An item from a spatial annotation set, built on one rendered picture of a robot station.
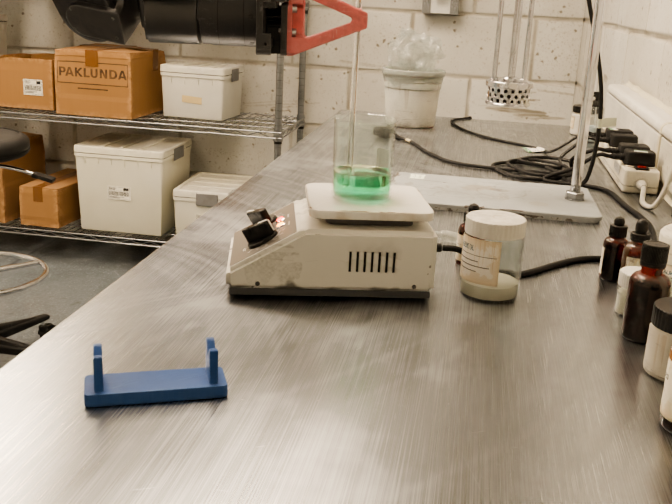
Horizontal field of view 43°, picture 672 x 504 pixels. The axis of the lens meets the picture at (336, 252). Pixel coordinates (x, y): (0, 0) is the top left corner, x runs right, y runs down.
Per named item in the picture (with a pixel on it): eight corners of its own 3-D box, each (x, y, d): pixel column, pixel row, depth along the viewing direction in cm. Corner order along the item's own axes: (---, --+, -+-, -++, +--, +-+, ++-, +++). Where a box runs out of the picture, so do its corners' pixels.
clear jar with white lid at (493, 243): (482, 280, 91) (490, 206, 88) (530, 295, 86) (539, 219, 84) (446, 291, 87) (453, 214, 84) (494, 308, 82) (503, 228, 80)
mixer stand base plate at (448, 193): (382, 205, 120) (383, 197, 120) (397, 177, 139) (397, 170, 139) (602, 224, 116) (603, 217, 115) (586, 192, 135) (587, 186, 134)
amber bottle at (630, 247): (610, 287, 90) (621, 215, 88) (637, 286, 91) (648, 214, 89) (625, 297, 88) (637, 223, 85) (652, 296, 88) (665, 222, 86)
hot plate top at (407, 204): (309, 219, 80) (309, 209, 80) (304, 190, 92) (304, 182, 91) (435, 222, 81) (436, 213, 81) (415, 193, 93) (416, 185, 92)
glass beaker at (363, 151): (330, 192, 89) (334, 110, 86) (392, 196, 89) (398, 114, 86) (326, 209, 82) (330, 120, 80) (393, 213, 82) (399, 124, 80)
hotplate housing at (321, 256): (225, 298, 81) (226, 217, 79) (231, 257, 94) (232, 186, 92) (455, 303, 83) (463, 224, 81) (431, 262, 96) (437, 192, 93)
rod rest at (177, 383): (84, 408, 59) (82, 361, 58) (84, 387, 63) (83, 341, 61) (228, 398, 62) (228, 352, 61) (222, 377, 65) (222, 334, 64)
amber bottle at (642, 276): (650, 348, 75) (666, 251, 72) (613, 336, 77) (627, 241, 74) (668, 338, 77) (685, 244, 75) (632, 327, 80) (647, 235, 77)
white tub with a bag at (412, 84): (405, 118, 205) (412, 26, 198) (453, 126, 195) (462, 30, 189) (365, 122, 195) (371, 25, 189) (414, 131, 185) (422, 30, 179)
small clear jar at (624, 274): (620, 321, 81) (627, 277, 80) (607, 306, 84) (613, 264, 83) (660, 322, 81) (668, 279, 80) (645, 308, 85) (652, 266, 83)
